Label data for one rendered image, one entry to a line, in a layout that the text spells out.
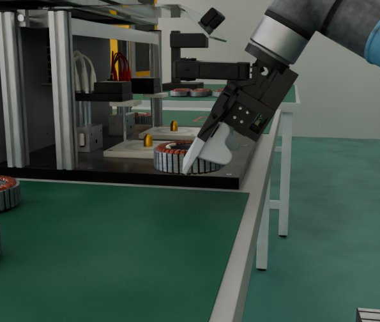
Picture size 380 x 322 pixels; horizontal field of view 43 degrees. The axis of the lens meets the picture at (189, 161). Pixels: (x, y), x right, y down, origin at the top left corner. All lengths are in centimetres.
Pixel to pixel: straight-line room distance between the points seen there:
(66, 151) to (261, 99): 38
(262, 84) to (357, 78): 568
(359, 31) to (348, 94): 570
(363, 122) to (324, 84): 68
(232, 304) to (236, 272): 7
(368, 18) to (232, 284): 38
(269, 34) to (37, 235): 41
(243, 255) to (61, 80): 48
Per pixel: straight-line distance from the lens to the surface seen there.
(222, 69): 72
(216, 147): 69
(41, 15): 99
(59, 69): 91
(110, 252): 58
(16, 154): 96
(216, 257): 56
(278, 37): 69
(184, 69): 72
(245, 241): 61
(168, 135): 123
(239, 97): 70
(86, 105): 111
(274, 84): 71
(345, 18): 69
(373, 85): 641
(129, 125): 132
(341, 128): 642
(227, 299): 47
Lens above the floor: 97
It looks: 12 degrees down
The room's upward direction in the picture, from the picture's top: straight up
